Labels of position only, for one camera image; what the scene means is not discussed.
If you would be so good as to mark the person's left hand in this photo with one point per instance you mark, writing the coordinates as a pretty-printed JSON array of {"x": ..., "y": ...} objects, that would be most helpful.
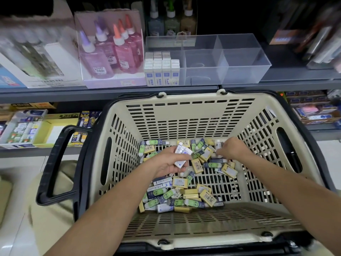
[{"x": 164, "y": 163}]

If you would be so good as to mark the person's right hand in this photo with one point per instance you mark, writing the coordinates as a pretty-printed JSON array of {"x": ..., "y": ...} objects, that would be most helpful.
[{"x": 234, "y": 149}]

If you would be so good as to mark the pile of erasers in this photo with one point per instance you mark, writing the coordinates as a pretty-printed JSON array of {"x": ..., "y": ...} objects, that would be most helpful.
[{"x": 181, "y": 194}]

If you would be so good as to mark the beige shopping basket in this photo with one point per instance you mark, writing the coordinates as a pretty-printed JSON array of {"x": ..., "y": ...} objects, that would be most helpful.
[{"x": 176, "y": 226}]

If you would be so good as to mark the grey store shelves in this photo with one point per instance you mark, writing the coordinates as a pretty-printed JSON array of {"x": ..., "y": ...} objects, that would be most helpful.
[{"x": 106, "y": 93}]

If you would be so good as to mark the rows of white erasers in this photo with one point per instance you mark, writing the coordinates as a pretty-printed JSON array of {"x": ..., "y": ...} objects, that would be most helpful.
[{"x": 162, "y": 72}]

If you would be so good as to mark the person's left forearm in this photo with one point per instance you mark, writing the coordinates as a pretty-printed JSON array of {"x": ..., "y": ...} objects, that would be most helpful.
[{"x": 101, "y": 224}]

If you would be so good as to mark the person's right forearm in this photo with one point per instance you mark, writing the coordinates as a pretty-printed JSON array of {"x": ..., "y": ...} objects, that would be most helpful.
[{"x": 295, "y": 202}]

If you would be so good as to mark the pink glue display box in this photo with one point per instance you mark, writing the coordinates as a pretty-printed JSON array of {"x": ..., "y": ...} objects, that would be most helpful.
[{"x": 114, "y": 82}]

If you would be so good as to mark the yellow empty display box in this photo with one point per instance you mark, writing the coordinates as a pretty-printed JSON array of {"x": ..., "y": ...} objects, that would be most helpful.
[{"x": 56, "y": 133}]

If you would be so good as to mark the white glue display box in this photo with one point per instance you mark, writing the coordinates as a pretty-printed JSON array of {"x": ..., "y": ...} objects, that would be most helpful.
[{"x": 64, "y": 64}]

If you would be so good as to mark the white eraser display box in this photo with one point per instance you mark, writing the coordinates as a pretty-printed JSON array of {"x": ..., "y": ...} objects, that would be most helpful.
[{"x": 21, "y": 130}]

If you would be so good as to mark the yellow plastic basket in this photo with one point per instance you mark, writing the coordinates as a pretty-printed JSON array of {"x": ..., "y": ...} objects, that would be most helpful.
[{"x": 4, "y": 200}]

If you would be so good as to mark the clear plastic divider tray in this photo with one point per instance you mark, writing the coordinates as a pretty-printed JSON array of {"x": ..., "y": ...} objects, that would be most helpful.
[{"x": 240, "y": 66}]

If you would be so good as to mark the dark blue yellow packets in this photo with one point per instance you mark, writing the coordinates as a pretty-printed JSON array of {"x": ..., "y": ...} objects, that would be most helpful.
[{"x": 84, "y": 128}]

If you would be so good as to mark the pink glue bottle orange cap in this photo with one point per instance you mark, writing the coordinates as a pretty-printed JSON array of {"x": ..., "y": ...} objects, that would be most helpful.
[
  {"x": 125, "y": 57},
  {"x": 140, "y": 33},
  {"x": 136, "y": 45}
]

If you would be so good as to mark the pink glue bottle purple cap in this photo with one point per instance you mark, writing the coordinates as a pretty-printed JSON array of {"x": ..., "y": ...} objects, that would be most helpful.
[
  {"x": 97, "y": 62},
  {"x": 108, "y": 46}
]

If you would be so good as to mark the translucent glue bottle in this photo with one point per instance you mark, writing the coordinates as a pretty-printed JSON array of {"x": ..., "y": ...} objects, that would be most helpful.
[
  {"x": 171, "y": 25},
  {"x": 156, "y": 25},
  {"x": 187, "y": 24}
]

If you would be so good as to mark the row of clear glue bottles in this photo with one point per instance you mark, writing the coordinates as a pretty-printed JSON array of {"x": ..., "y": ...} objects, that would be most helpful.
[{"x": 29, "y": 56}]

